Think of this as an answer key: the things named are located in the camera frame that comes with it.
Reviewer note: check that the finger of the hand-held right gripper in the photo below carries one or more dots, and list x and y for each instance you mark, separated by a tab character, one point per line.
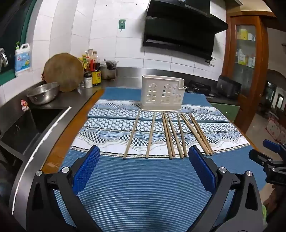
274	147
259	156

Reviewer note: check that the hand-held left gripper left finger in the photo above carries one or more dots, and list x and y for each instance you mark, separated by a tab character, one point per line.
89	165

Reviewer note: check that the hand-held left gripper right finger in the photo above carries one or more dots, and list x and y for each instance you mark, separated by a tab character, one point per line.
200	167

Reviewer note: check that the wooden chopstick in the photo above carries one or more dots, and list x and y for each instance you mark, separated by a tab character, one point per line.
166	136
150	135
131	135
194	133
175	136
181	135
200	133

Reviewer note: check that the white plastic chopstick holder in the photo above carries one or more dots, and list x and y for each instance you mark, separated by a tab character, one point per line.
147	102

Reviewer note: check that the green cloth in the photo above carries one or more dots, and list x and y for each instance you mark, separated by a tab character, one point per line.
225	110

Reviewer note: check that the wooden glass door cabinet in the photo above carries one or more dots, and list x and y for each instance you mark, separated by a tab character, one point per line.
261	78

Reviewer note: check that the black kitchen sink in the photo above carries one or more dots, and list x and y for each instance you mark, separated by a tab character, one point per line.
26	127

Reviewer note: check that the black box appliance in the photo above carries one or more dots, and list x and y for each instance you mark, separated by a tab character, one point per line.
229	87

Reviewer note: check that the black gas stove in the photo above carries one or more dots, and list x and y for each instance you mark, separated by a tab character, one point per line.
197	87

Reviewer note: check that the white jar black lid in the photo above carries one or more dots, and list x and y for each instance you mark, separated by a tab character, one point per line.
88	81

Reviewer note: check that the steel bowl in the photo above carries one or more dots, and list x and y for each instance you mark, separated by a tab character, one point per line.
43	93

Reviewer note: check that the dark sauce bottle yellow label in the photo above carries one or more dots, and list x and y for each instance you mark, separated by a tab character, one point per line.
97	77

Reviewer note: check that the dark cooking pot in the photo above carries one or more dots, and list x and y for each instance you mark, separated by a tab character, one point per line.
108	71

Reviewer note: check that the round wooden chopping board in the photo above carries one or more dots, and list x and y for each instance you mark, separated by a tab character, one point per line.
63	71

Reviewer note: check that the green label bottle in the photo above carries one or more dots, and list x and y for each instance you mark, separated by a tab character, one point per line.
84	63

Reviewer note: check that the white detergent jug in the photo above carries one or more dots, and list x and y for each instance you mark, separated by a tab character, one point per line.
22	60

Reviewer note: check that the steel faucet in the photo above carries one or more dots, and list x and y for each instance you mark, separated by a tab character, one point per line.
3	58

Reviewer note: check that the black range hood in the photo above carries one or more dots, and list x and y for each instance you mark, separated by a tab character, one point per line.
178	29

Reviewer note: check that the white wall socket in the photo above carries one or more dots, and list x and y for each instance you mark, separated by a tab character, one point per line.
210	61

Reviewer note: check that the green window frame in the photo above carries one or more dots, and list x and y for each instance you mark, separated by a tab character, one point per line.
13	13

